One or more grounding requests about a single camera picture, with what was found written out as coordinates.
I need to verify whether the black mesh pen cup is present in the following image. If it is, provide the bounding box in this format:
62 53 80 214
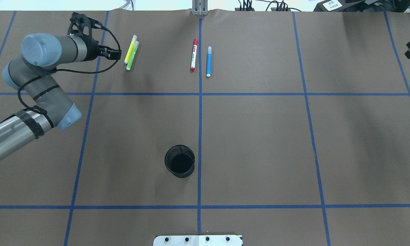
164 145 195 178

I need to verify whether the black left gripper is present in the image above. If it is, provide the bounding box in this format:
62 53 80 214
87 39 122 61

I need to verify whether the blue marker pen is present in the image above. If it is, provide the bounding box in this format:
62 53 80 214
206 46 212 78

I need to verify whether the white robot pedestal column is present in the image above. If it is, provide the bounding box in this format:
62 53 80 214
153 235 243 246

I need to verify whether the green highlighter pen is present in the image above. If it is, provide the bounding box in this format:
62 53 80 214
126 41 139 71

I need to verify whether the yellow highlighter pen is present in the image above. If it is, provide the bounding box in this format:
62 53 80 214
124 35 137 64

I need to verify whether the red capped white marker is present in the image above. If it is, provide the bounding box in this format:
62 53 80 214
190 38 198 72

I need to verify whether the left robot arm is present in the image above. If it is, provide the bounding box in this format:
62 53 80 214
0 33 122 161

